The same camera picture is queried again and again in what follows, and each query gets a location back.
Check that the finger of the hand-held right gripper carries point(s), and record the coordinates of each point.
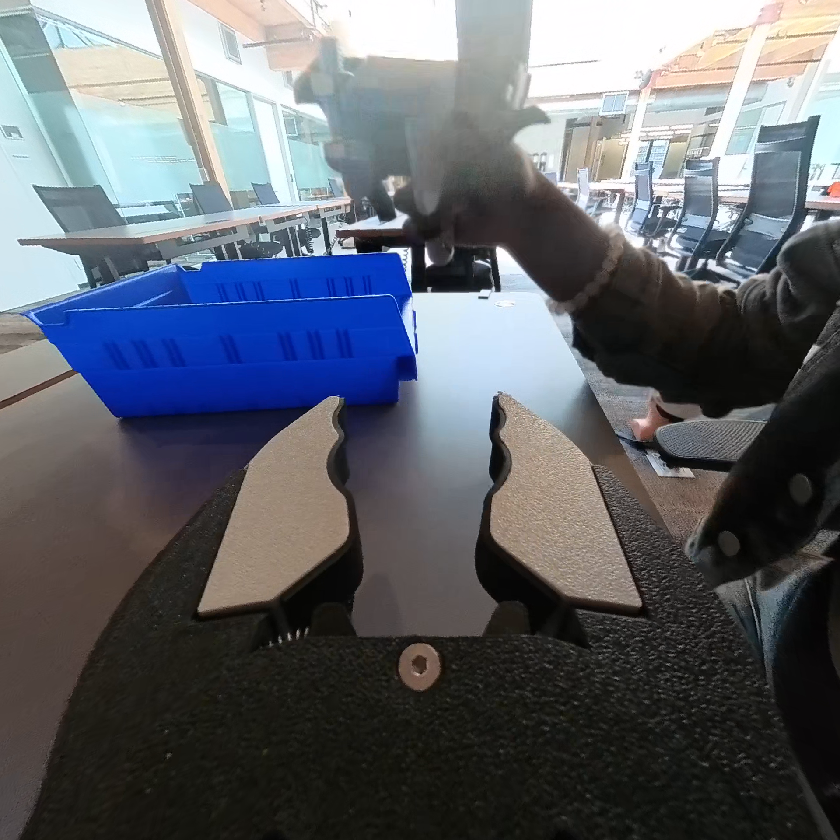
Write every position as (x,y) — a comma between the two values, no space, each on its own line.
(367,105)

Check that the wooden desk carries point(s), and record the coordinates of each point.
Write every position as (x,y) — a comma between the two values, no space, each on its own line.
(164,226)
(374,229)

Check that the white paper sheet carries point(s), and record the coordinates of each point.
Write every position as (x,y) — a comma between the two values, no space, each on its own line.
(669,467)

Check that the person's pale shoe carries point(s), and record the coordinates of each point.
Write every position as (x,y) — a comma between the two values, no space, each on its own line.
(646,426)

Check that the person's right forearm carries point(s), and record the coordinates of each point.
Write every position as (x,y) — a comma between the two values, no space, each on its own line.
(689,328)

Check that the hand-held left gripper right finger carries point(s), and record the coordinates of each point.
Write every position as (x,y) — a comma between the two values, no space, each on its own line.
(558,525)

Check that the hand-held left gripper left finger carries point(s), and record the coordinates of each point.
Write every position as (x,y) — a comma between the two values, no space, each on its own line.
(282,525)

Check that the person's dark denim jacket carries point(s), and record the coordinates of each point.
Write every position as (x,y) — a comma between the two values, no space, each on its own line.
(774,492)

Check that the blue plastic bin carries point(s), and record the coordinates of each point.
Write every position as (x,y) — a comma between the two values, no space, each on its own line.
(229,380)

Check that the black mesh chair armrest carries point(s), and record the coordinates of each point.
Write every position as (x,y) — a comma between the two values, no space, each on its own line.
(709,443)

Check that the person's blue jeans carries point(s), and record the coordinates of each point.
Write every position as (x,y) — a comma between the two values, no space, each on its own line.
(787,643)

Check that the person's right hand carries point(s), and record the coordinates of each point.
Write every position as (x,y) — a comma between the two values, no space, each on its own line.
(512,197)

